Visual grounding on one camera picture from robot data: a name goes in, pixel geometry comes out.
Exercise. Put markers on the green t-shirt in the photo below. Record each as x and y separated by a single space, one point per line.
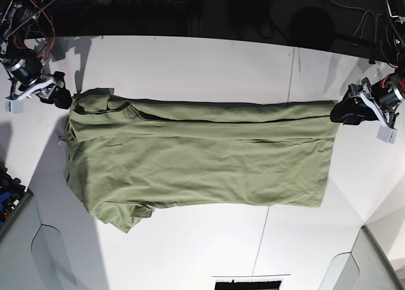
130 157

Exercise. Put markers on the left grey table partition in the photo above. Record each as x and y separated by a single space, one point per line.
33 255

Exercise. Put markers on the blue and black clutter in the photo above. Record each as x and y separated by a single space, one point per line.
12 191

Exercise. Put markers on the black round stool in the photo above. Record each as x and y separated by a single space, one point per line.
312 27

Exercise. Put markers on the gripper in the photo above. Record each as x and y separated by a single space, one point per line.
371 102
28 78

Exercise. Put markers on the table cable hatch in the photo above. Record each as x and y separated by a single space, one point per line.
257 282

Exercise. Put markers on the right grey table partition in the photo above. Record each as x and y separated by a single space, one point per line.
364 267

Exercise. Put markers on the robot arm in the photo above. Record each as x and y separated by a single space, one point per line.
27 38
389 38

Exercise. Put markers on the grey table partition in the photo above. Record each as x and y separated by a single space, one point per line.
33 255
364 267

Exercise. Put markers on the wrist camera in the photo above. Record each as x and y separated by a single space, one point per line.
13 106
387 134

